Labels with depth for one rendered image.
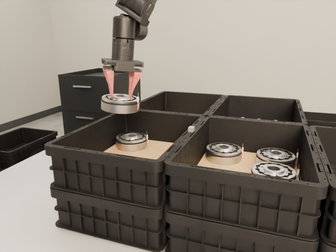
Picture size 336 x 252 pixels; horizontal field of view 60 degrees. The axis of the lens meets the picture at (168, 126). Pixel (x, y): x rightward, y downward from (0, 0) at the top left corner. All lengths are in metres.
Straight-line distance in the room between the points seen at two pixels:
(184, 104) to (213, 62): 2.72
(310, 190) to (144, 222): 0.35
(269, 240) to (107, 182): 0.35
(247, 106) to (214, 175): 0.79
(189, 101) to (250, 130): 0.50
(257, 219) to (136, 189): 0.25
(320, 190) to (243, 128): 0.42
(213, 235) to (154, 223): 0.13
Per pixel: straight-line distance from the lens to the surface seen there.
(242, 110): 1.32
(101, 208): 0.70
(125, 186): 0.66
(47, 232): 0.83
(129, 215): 0.69
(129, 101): 0.77
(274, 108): 1.31
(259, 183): 0.55
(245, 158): 0.89
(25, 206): 0.97
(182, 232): 0.66
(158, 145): 0.96
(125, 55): 0.77
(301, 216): 0.59
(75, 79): 2.41
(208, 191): 0.59
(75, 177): 0.72
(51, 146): 0.72
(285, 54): 4.00
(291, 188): 0.55
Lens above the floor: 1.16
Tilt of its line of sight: 17 degrees down
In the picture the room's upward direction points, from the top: straight up
